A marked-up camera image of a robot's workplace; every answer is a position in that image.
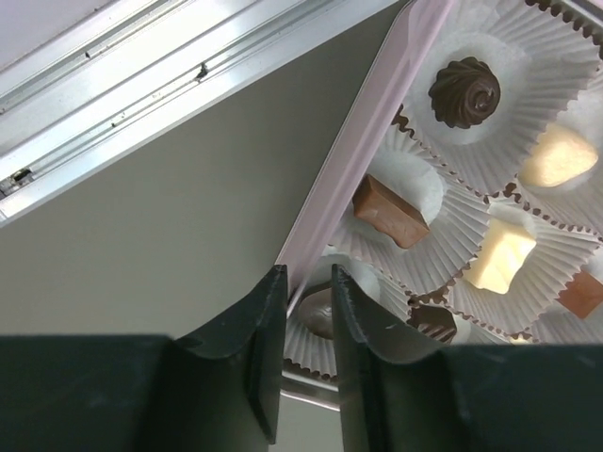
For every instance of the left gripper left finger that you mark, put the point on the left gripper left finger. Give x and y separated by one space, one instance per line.
214 389

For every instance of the white chocolate block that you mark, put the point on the white chocolate block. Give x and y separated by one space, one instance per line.
504 250

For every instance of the white chocolate piece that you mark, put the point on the white chocolate piece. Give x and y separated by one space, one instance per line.
559 155

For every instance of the pink tin box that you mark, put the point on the pink tin box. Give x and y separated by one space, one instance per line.
547 57

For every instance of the dark heart chocolate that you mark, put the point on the dark heart chocolate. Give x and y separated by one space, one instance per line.
315 311

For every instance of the brown layered square chocolate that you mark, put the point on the brown layered square chocolate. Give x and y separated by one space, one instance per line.
435 322

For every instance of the brown cube chocolate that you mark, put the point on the brown cube chocolate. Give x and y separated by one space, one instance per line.
388 213

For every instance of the left aluminium side rail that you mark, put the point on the left aluminium side rail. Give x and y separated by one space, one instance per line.
133 70

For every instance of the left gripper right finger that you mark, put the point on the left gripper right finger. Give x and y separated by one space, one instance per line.
400 390

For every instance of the round dark chocolate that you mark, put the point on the round dark chocolate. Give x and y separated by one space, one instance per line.
465 93

